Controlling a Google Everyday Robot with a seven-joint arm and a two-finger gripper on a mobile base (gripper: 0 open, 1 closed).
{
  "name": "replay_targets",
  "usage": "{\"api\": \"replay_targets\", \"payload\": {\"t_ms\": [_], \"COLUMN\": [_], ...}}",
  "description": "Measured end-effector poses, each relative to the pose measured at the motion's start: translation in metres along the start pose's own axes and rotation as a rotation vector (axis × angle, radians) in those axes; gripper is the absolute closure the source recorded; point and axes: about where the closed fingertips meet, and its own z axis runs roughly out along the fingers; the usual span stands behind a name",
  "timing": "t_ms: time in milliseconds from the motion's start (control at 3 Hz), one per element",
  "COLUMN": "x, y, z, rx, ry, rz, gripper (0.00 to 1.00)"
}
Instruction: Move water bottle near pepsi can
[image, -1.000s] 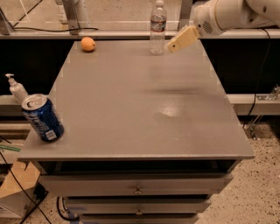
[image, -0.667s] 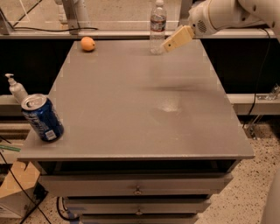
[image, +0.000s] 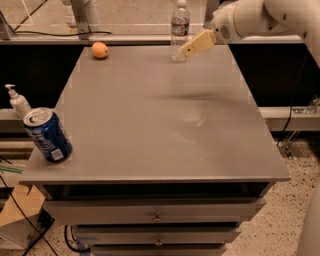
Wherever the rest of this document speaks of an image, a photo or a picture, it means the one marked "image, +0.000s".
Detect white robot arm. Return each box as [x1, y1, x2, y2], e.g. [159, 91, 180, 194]
[178, 0, 320, 66]

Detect drawer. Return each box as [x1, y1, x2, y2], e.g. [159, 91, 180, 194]
[74, 226, 240, 245]
[44, 198, 266, 225]
[91, 245, 227, 256]

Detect middle drawer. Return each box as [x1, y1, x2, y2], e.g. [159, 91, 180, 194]
[74, 226, 240, 245]

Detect cardboard box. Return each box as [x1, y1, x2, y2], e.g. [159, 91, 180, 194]
[0, 185, 45, 250]

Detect black floor cable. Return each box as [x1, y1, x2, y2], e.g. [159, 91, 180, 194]
[0, 173, 61, 256]

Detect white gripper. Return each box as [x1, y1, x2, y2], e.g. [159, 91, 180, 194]
[180, 3, 241, 57]

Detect grey metal post left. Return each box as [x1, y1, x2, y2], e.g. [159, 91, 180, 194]
[70, 0, 90, 40]

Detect clear plastic water bottle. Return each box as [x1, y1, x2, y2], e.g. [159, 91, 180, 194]
[170, 0, 190, 63]

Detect blue pepsi can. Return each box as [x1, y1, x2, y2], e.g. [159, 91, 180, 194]
[23, 107, 72, 162]

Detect orange fruit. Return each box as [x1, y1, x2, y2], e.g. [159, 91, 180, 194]
[91, 42, 108, 59]

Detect grey drawer cabinet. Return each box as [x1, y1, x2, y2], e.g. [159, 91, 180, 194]
[19, 45, 292, 256]

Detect bottom drawer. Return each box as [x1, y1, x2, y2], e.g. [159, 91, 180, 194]
[91, 245, 227, 256]

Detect green stick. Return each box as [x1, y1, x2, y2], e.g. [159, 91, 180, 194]
[0, 166, 23, 174]

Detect black cable on ledge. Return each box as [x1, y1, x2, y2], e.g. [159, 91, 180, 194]
[14, 30, 113, 37]

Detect white pump dispenser bottle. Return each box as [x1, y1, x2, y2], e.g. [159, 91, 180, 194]
[5, 84, 31, 119]

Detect top drawer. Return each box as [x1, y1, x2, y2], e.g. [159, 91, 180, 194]
[44, 198, 266, 225]

